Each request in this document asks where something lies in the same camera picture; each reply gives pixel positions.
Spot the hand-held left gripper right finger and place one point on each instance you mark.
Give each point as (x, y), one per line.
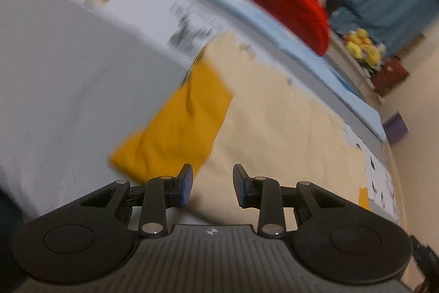
(238, 187)

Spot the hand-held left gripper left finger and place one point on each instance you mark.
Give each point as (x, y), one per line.
(187, 186)

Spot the beige and mustard yellow shirt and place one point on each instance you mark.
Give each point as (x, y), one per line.
(284, 128)

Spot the purple box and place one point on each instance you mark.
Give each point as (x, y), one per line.
(396, 126)

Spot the light blue blanket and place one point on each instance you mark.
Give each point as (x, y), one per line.
(240, 8)

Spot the yellow plush toys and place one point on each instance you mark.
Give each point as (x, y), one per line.
(364, 47)

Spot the dark red box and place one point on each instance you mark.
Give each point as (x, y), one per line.
(391, 75)

